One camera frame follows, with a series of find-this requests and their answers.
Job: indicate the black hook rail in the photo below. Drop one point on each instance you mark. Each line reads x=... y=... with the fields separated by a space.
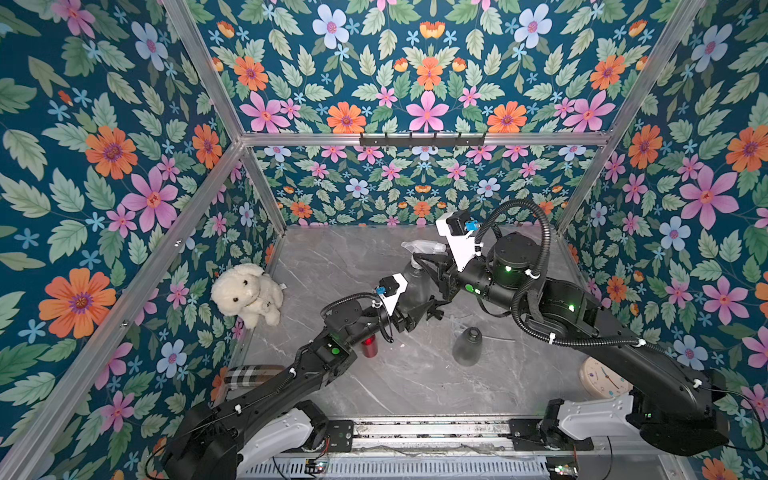
x=411 y=139

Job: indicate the white plush teddy bear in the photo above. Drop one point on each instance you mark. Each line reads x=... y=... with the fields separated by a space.
x=248 y=292

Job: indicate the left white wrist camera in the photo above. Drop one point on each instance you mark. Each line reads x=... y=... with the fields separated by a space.
x=390 y=290

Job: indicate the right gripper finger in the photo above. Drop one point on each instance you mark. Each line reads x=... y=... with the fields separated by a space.
x=432 y=260
x=443 y=275

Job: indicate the plaid fabric cloth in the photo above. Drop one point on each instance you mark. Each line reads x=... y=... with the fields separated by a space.
x=248 y=377

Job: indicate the grey translucent spray bottle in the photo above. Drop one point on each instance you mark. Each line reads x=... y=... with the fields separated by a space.
x=418 y=288

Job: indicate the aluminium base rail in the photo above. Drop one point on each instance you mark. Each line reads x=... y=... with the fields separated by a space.
x=411 y=435

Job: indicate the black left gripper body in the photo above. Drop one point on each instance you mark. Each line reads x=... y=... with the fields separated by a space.
x=397 y=323

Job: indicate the aluminium frame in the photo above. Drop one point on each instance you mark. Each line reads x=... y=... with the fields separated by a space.
x=126 y=189

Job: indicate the round beige wall clock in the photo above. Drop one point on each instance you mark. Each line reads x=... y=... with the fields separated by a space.
x=602 y=382

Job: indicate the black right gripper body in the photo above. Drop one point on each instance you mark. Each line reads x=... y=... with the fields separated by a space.
x=447 y=276

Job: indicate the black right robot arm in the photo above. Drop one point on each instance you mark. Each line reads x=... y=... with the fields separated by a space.
x=503 y=262

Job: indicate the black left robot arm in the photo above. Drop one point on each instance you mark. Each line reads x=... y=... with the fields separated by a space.
x=224 y=441

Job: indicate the white spray nozzle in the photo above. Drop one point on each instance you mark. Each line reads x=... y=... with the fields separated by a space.
x=422 y=247

